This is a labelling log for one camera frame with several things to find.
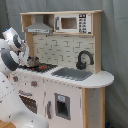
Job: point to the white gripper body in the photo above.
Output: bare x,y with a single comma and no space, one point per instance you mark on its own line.
24,53

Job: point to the small metal pot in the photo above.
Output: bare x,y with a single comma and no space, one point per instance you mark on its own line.
32,61

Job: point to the white toy microwave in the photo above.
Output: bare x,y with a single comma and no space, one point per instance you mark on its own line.
73,23

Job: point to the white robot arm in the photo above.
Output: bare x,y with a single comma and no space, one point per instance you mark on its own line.
14,52

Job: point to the wooden toy kitchen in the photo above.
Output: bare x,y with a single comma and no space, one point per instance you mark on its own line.
87,97

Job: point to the black toy stovetop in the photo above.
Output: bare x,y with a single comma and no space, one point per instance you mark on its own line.
40,68

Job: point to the left red stove knob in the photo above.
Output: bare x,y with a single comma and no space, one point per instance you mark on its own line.
15,78

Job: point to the red stove knob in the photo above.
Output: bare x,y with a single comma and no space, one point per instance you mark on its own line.
15,78
34,83

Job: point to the grey range hood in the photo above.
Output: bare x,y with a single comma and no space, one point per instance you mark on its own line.
39,26

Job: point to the right red stove knob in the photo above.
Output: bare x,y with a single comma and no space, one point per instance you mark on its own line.
34,83

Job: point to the toy oven door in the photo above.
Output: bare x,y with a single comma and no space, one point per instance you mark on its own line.
28,100

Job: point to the grey toy sink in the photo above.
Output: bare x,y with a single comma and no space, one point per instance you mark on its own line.
72,74

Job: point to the black toy faucet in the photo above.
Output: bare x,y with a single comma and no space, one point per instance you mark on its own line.
82,65

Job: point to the grey ice dispenser panel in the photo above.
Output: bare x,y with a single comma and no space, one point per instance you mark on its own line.
62,106

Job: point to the grey fridge door handle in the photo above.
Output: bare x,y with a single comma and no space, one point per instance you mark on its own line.
49,109

